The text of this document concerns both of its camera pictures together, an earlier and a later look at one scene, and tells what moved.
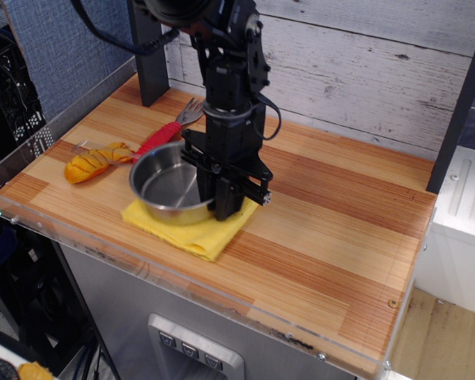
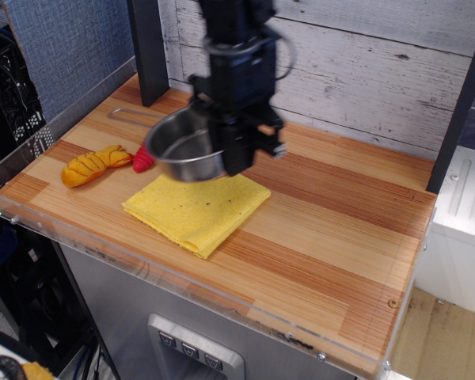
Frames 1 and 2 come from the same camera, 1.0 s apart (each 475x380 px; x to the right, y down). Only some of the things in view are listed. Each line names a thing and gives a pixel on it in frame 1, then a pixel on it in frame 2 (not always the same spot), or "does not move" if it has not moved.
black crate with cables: x=15 y=128 does not move
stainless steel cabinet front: x=117 y=302 does not move
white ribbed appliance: x=454 y=262 does not move
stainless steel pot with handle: x=167 y=180 → x=181 y=143
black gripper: x=229 y=157 → x=238 y=93
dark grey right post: x=454 y=140 does not move
